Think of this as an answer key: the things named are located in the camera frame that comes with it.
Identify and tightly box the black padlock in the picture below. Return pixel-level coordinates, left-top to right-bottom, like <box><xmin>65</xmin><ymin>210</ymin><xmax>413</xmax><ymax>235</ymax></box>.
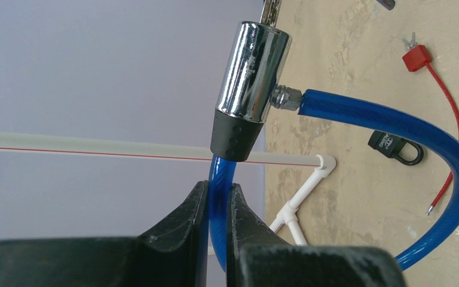
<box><xmin>368</xmin><ymin>130</ymin><xmax>425</xmax><ymax>166</ymax></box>

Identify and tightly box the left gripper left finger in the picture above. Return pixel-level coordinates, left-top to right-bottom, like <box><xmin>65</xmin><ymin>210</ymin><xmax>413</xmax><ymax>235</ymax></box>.
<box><xmin>0</xmin><ymin>181</ymin><xmax>208</xmax><ymax>286</ymax></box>

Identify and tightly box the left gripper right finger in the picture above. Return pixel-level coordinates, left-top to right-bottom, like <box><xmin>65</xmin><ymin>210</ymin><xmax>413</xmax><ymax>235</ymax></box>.
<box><xmin>226</xmin><ymin>184</ymin><xmax>406</xmax><ymax>286</ymax></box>

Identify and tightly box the white PVC pipe frame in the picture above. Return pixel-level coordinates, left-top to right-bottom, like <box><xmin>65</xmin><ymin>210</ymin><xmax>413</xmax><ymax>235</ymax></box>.
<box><xmin>0</xmin><ymin>132</ymin><xmax>337</xmax><ymax>245</ymax></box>

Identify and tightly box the blue lock key bunch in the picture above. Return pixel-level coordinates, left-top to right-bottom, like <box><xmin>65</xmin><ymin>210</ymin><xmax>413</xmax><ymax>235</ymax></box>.
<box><xmin>259</xmin><ymin>0</ymin><xmax>282</xmax><ymax>27</ymax></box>

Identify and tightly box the red cable lock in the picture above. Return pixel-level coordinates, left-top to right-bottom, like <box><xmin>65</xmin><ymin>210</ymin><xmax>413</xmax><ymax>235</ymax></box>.
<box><xmin>402</xmin><ymin>32</ymin><xmax>459</xmax><ymax>216</ymax></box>

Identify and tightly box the blue cable lock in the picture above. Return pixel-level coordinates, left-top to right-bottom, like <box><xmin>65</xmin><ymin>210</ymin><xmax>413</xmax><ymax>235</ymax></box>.
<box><xmin>209</xmin><ymin>21</ymin><xmax>459</xmax><ymax>270</ymax></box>

